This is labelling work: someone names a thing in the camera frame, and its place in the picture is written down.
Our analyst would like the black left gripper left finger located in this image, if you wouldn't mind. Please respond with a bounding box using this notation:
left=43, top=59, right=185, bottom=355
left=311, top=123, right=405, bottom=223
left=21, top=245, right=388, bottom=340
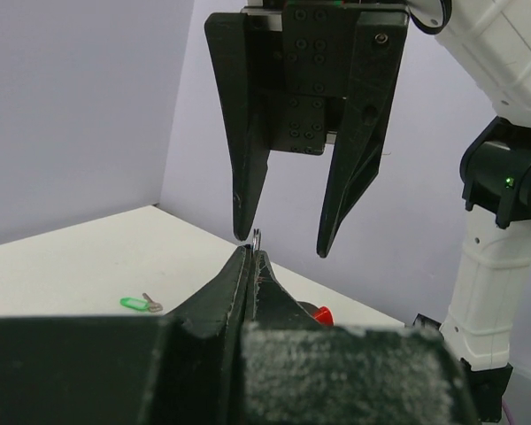
left=158, top=245, right=250, bottom=424

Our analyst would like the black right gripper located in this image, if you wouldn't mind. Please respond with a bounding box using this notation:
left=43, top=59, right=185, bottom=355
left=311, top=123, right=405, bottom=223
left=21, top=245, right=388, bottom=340
left=204, top=2, right=409, bottom=258

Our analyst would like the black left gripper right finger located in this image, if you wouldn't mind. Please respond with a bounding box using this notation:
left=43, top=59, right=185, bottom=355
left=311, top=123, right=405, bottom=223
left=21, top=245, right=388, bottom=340
left=242, top=252, right=473, bottom=424

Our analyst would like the metal key organiser red handle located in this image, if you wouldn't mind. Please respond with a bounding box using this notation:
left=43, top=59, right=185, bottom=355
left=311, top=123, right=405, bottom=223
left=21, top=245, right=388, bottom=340
left=250, top=228, right=335, bottom=328

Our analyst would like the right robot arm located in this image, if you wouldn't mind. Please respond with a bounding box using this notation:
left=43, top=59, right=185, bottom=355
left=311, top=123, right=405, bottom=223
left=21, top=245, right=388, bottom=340
left=204, top=1, right=531, bottom=423

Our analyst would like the key with green tag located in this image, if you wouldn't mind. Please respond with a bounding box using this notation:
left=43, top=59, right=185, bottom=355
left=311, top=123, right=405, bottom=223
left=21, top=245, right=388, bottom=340
left=119, top=293, right=163, bottom=313

